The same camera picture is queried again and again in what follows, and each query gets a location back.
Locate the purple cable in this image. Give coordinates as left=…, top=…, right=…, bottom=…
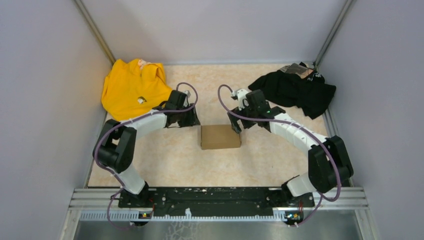
left=217, top=84, right=342, bottom=227
left=93, top=82, right=199, bottom=231

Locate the black shirt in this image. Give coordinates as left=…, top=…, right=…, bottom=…
left=248, top=69, right=337, bottom=120

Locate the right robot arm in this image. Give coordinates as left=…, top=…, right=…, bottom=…
left=227, top=88, right=354, bottom=206

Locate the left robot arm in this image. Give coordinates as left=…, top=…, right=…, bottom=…
left=92, top=90, right=200, bottom=207

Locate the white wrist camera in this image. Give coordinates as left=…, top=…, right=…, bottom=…
left=183, top=90, right=191, bottom=98
left=231, top=88, right=249, bottom=111

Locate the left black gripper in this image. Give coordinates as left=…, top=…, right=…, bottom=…
left=176, top=102, right=200, bottom=128

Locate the aluminium frame rail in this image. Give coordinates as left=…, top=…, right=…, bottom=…
left=69, top=187, right=369, bottom=223

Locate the brown cardboard box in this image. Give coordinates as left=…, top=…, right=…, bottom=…
left=199, top=124, right=242, bottom=150

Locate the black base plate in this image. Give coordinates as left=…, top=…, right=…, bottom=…
left=117, top=187, right=315, bottom=217

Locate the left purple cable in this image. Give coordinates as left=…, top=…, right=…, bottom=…
left=93, top=82, right=199, bottom=231

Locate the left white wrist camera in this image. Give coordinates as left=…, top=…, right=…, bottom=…
left=183, top=90, right=191, bottom=98

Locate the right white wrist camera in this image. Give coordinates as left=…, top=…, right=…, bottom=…
left=231, top=88, right=249, bottom=111

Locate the yellow shirt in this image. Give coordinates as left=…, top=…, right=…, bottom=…
left=101, top=58, right=173, bottom=122

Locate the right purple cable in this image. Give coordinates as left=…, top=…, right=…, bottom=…
left=217, top=84, right=342, bottom=227

